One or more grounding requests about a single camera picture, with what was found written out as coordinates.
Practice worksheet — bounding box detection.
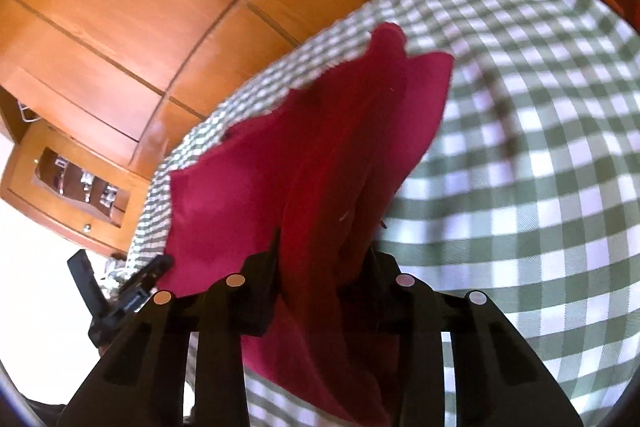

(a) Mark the wooden nightstand with glass door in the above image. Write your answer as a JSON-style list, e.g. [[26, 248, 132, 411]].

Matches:
[[0, 122, 151, 259]]

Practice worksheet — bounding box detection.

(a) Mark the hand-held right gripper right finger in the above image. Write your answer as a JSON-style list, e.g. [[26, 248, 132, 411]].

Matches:
[[337, 251, 585, 427]]

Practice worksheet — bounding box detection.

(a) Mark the wooden panelled wardrobe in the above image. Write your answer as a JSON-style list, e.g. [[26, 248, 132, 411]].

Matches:
[[0, 0, 496, 188]]

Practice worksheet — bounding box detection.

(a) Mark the maroon embroidered sweater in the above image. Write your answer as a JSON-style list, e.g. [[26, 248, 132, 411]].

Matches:
[[162, 22, 456, 427]]

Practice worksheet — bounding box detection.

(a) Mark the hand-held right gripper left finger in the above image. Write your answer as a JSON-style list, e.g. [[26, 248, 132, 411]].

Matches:
[[56, 227, 281, 427]]

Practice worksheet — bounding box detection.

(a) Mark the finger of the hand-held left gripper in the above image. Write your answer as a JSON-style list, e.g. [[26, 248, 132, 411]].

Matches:
[[88, 254, 175, 348], [67, 249, 110, 319]]

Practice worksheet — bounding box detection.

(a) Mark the green white checked bedspread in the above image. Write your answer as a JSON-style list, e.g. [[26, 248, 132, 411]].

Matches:
[[107, 0, 640, 427]]

